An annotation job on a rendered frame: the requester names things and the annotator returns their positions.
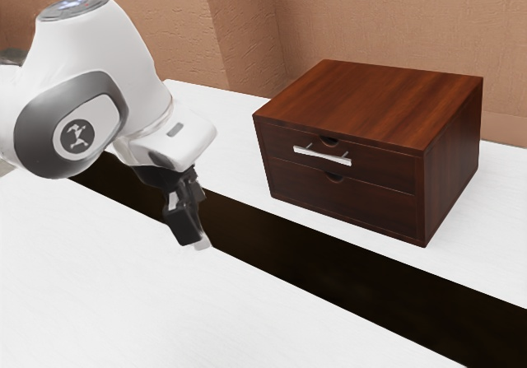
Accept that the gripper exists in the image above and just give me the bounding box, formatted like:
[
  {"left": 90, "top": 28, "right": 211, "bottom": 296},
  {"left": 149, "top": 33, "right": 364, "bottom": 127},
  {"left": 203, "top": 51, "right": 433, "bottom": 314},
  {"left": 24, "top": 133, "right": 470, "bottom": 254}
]
[{"left": 132, "top": 163, "right": 212, "bottom": 252}]

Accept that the dark brown wooden drawer cabinet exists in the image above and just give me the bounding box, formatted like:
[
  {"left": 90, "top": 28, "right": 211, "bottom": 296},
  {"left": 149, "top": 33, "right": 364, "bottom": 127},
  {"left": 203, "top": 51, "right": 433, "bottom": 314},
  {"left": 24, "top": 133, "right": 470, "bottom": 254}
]
[{"left": 251, "top": 58, "right": 483, "bottom": 249}]

